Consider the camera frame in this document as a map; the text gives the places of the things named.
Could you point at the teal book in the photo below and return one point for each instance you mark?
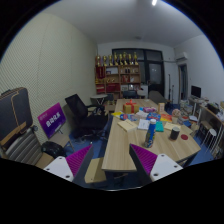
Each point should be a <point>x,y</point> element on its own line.
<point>159,126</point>

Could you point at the cream book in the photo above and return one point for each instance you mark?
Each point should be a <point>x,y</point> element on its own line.
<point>127,125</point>

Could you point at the black framed glass door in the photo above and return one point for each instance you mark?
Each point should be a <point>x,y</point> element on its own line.
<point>155,73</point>

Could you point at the pink packet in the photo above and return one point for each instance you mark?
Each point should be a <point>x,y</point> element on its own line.
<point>149,109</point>

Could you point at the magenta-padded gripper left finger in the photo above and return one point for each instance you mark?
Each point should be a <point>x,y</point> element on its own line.
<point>61,168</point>

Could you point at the small standing card box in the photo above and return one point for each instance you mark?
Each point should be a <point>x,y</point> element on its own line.
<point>161,107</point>

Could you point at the pink flowers in pot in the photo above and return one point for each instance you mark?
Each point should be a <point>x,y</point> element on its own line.
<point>176,113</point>

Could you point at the white round stool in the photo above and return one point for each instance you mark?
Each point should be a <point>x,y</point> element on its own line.
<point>211,131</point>

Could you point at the blue drink bottle white cap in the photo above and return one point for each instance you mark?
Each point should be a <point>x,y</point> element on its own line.
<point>150,135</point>

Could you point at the cluttered side desk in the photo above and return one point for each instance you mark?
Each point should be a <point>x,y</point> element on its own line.
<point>210,111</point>

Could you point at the black backpack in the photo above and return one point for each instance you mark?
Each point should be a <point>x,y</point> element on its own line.
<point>52,149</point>

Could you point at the dark mug white inside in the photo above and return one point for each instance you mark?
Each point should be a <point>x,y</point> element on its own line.
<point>175,134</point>

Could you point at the small round white table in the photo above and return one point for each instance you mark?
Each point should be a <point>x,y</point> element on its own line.
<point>99,97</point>

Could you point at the orange book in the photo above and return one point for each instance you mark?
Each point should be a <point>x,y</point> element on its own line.
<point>166,117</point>

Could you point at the purple sign board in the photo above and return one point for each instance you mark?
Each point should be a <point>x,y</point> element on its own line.
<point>51,120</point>

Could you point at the beige book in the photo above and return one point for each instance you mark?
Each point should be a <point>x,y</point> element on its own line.
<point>170,126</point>

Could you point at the wooden bench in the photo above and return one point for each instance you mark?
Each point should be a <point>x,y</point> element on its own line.
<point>95,170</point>

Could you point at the flat round red coaster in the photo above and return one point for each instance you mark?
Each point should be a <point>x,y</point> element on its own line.
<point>184,137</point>

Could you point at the small blue red booklet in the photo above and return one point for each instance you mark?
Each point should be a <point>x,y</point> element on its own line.
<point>128,117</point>

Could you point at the large blue red book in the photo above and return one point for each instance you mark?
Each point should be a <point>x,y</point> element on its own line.
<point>153,116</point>

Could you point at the silver ribbed case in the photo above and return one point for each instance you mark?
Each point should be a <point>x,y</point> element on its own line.
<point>21,148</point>

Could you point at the wooden shelf unit with trophies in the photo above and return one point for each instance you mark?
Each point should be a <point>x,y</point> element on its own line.
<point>113,78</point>

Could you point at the yellow paper sheet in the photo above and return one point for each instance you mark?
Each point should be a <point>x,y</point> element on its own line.
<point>116,113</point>

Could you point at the yellow gift box red ribbon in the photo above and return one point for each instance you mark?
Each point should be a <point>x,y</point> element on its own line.
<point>130,107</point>

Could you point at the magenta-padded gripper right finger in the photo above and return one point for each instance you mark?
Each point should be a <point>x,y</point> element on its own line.
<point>161,166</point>

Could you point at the black computer monitor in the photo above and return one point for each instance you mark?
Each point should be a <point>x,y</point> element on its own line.
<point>196,91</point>

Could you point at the white printed booklet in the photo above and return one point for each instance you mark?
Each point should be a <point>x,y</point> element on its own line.
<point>143,124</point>

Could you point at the dark suitcase tan trim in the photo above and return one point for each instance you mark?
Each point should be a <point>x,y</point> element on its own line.
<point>13,113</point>

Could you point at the white air conditioner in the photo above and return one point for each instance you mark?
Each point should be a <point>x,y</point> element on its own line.
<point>181,56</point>

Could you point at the ceiling light tube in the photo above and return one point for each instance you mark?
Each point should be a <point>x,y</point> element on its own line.
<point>154,2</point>

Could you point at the black office chair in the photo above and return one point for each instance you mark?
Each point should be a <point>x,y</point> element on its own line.
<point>83,121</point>

